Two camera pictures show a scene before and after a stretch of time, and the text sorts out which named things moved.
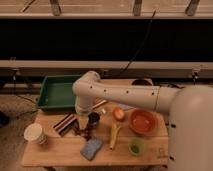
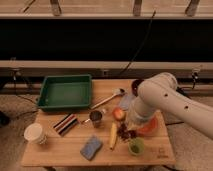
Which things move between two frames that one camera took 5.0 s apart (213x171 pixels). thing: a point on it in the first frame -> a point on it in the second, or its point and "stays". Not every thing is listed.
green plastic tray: x=57 y=94 stays
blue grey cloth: x=125 y=106 stays
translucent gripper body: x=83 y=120 -> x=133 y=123
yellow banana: x=113 y=135 stays
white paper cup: x=33 y=134 stays
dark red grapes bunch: x=82 y=132 -> x=124 y=133
